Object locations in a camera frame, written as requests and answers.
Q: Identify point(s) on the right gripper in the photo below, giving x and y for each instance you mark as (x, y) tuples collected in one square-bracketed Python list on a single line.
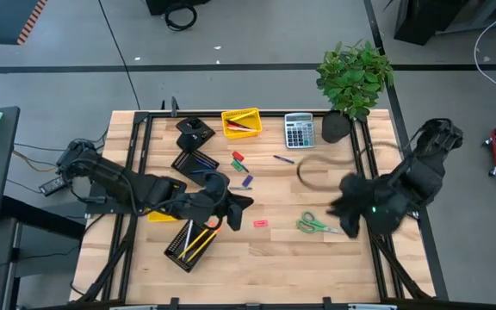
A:
[(364, 200)]

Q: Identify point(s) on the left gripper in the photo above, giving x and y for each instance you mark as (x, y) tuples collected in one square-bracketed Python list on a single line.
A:
[(217, 194)]

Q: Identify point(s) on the grey pen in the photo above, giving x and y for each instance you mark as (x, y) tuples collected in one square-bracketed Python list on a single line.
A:
[(240, 188)]

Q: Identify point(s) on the yellow pencil with eraser cap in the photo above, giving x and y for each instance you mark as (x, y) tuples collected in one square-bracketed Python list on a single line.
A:
[(196, 242), (206, 244)]

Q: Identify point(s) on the white pencil with yellow cap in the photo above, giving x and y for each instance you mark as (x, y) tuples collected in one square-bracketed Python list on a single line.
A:
[(187, 237)]

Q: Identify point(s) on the dark blue pen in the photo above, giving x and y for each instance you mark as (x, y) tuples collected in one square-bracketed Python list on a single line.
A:
[(283, 159)]

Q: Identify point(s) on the green and tan pen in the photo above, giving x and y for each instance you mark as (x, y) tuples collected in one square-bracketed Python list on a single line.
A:
[(243, 128)]

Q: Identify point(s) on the red pen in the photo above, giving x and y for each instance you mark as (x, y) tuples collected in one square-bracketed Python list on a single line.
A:
[(237, 124)]

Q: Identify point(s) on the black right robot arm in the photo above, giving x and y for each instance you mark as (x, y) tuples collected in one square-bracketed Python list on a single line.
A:
[(424, 172)]

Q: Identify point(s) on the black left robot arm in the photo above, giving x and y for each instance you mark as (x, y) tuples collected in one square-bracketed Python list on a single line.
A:
[(114, 181)]

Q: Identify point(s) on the pink eraser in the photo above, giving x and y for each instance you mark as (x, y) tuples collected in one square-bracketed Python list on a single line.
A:
[(260, 223)]

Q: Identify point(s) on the green eraser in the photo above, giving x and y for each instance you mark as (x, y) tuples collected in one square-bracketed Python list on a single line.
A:
[(236, 165)]

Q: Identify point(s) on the red eraser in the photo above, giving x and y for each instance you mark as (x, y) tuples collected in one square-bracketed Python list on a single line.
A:
[(238, 156)]

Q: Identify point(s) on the black plastic bin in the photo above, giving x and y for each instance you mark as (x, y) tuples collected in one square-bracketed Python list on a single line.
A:
[(182, 163), (174, 253)]

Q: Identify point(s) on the yellow plastic bin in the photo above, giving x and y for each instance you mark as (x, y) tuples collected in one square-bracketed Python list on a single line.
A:
[(227, 116), (159, 216)]

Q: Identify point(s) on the black tape dispenser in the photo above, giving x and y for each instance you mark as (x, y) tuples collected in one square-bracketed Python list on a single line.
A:
[(194, 133)]

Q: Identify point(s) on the grey desk calculator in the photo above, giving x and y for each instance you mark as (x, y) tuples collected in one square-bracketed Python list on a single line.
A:
[(299, 133)]

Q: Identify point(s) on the potted green plant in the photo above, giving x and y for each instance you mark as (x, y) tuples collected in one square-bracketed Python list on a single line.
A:
[(353, 77)]

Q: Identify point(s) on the black power adapter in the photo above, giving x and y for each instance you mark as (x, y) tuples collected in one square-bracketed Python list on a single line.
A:
[(53, 185)]

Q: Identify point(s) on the black cabinet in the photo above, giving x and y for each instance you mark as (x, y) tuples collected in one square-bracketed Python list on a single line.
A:
[(420, 21)]

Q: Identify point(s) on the black equipment case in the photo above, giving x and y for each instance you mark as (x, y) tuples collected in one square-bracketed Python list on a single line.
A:
[(157, 5)]

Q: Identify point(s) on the black mat with orange edge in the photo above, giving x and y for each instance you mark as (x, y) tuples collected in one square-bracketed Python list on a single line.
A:
[(2, 21)]

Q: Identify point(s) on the black table frame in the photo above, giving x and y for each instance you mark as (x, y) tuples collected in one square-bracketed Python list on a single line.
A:
[(282, 308)]

